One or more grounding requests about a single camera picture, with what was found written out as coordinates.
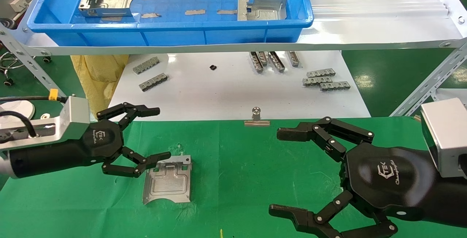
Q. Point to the yellow plastic bag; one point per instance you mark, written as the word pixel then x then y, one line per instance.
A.
pixel 98 81

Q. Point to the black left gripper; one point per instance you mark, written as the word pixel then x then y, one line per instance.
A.
pixel 98 143

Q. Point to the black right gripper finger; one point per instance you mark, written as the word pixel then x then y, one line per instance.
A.
pixel 292 134

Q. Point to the white round stand base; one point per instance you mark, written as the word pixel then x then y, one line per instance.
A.
pixel 27 108

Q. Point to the flat stamped metal plate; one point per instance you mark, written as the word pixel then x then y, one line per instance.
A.
pixel 264 10

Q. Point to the stamped metal plate curved notch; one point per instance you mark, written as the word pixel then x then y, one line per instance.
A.
pixel 169 183

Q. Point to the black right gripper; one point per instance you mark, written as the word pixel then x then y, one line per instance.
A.
pixel 394 179

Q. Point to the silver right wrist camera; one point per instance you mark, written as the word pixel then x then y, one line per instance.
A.
pixel 447 136

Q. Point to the office chair base with casters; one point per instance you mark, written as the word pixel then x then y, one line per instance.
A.
pixel 11 65

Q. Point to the blue plastic tray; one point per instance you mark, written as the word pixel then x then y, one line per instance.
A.
pixel 182 35

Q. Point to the white wall socket box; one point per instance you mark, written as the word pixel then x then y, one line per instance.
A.
pixel 19 4

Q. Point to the grey tape strip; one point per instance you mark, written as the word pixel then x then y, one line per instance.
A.
pixel 111 19
pixel 227 12
pixel 150 15
pixel 195 12

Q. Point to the green cloth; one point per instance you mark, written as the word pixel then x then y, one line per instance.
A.
pixel 237 165

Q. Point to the white metal shelf rack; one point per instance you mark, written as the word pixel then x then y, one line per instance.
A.
pixel 328 37

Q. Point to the grey slotted metal block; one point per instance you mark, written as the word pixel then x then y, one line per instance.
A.
pixel 335 86
pixel 276 61
pixel 294 58
pixel 321 73
pixel 256 62
pixel 154 82
pixel 316 81
pixel 263 58
pixel 146 65

